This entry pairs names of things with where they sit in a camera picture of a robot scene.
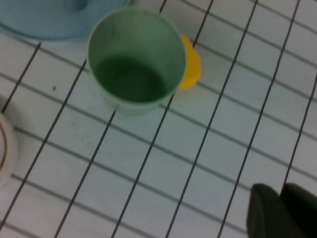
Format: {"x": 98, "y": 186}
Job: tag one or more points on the green plastic cup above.
{"x": 133, "y": 49}

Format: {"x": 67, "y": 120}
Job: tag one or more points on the white grid tablecloth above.
{"x": 148, "y": 173}

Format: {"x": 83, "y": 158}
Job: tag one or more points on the blue cup stand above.
{"x": 44, "y": 22}

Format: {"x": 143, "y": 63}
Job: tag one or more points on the white tape roll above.
{"x": 11, "y": 148}

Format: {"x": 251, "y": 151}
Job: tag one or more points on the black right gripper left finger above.
{"x": 267, "y": 218}

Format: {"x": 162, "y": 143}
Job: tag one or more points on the yellow rubber duck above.
{"x": 192, "y": 67}

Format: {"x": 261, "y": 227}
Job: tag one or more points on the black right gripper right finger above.
{"x": 304, "y": 208}

